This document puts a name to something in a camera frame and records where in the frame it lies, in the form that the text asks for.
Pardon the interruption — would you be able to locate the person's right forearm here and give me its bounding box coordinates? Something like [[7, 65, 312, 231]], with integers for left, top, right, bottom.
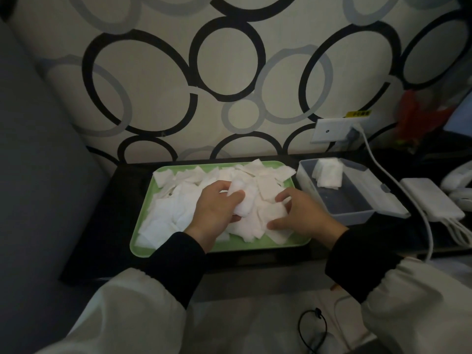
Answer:
[[324, 226, 472, 354]]

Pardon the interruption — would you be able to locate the white power bank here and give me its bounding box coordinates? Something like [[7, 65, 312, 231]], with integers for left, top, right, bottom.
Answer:
[[400, 177, 466, 222]]

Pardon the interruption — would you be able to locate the white charger cable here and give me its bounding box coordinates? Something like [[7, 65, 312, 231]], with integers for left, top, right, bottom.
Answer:
[[346, 123, 434, 262]]

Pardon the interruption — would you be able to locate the person's left forearm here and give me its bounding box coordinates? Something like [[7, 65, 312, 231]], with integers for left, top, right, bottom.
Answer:
[[35, 232, 207, 354]]

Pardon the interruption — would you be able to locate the person's left hand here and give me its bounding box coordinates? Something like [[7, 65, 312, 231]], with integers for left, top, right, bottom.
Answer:
[[184, 180, 246, 253]]

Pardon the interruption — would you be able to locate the green plastic tray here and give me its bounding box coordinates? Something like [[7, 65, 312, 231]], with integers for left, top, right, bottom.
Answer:
[[129, 161, 312, 259]]

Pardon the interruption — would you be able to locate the blue curtain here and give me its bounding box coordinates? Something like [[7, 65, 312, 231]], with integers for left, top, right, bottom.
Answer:
[[442, 103, 472, 139]]

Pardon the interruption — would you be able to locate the black hair tie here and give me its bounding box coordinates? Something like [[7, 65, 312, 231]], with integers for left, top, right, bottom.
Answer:
[[297, 307, 329, 354]]

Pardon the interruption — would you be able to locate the person's right hand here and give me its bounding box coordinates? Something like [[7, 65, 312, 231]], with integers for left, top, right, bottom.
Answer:
[[266, 187, 349, 251]]

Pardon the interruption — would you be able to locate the white looped cable bundle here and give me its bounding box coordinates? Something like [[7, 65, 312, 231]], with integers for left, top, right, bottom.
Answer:
[[441, 217, 472, 247]]

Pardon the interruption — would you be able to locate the pile of white cotton pads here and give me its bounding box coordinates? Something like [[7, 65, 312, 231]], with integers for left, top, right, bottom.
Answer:
[[136, 158, 297, 251]]

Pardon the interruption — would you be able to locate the clear plastic box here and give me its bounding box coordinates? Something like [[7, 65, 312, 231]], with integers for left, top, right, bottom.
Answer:
[[296, 157, 376, 226]]

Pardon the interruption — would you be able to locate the white wall socket plate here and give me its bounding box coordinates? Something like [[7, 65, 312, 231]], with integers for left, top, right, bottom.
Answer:
[[311, 117, 369, 144]]

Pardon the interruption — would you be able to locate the red decoration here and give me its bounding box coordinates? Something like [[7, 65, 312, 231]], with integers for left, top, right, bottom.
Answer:
[[396, 90, 456, 148]]

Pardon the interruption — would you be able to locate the thin white cable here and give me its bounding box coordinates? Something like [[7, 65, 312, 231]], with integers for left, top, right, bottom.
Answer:
[[333, 291, 354, 351]]

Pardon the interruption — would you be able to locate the white neck fan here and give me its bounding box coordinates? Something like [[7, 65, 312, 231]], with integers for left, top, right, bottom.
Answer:
[[441, 162, 472, 212]]

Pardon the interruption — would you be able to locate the grey upholstered sofa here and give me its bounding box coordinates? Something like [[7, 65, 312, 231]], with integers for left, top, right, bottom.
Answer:
[[0, 18, 111, 354]]

